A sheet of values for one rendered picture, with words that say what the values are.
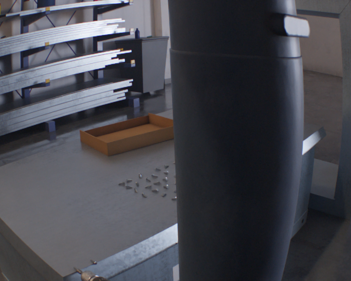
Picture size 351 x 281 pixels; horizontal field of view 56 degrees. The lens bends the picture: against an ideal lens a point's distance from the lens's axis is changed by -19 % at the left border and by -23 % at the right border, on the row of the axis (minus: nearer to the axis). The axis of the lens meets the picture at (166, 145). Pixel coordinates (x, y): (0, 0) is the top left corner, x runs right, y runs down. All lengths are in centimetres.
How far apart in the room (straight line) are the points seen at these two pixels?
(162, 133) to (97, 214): 74
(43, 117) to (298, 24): 467
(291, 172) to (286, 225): 6
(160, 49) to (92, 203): 518
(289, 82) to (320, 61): 1052
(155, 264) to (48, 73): 402
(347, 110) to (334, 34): 831
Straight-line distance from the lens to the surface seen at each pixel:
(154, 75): 637
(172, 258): 129
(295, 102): 32
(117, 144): 175
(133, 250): 106
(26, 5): 515
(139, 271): 120
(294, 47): 32
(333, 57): 1063
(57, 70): 507
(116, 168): 160
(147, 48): 616
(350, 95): 231
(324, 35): 1070
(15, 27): 587
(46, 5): 520
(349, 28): 227
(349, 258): 214
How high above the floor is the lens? 122
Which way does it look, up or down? 18 degrees down
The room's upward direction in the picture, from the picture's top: 3 degrees counter-clockwise
